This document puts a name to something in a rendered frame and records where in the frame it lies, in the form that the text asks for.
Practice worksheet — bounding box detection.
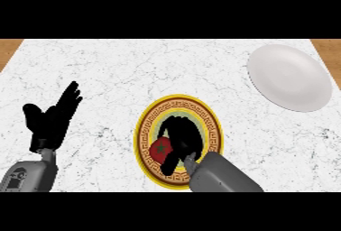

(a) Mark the yellow patterned plate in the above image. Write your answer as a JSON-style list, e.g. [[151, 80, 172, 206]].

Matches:
[[132, 93, 224, 190]]

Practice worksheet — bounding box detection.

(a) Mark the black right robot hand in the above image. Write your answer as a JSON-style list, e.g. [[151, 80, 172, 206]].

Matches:
[[156, 115, 205, 177]]

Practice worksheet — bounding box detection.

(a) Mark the plain white plate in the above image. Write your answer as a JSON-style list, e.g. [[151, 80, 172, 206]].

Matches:
[[246, 43, 333, 114]]

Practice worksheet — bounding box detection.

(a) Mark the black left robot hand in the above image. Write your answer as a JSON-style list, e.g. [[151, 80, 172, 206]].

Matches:
[[20, 80, 84, 154]]

